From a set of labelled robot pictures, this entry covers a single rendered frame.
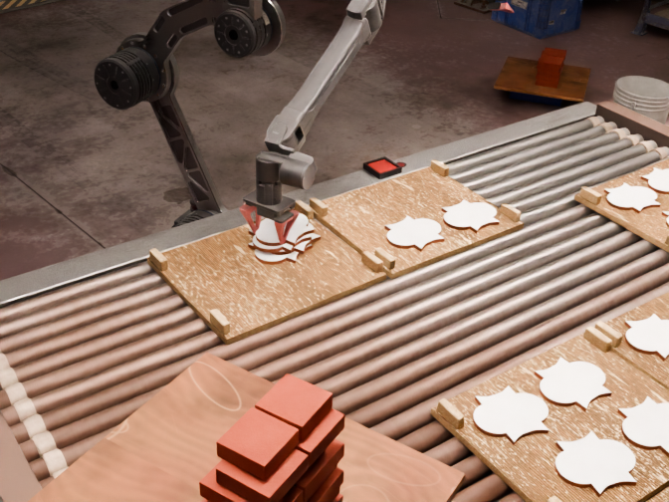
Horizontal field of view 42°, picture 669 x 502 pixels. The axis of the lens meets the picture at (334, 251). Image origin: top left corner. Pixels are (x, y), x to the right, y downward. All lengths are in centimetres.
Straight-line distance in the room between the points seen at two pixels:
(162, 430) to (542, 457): 64
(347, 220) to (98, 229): 197
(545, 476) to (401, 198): 93
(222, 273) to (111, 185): 236
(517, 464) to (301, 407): 59
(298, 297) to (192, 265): 26
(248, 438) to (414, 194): 134
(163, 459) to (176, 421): 8
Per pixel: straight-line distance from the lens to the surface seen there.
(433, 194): 226
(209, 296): 187
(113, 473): 138
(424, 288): 194
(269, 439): 101
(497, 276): 202
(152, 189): 420
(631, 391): 176
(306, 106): 193
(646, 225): 229
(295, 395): 107
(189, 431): 142
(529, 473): 155
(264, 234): 199
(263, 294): 187
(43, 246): 387
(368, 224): 212
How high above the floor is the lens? 204
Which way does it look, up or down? 33 degrees down
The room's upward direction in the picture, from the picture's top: 2 degrees clockwise
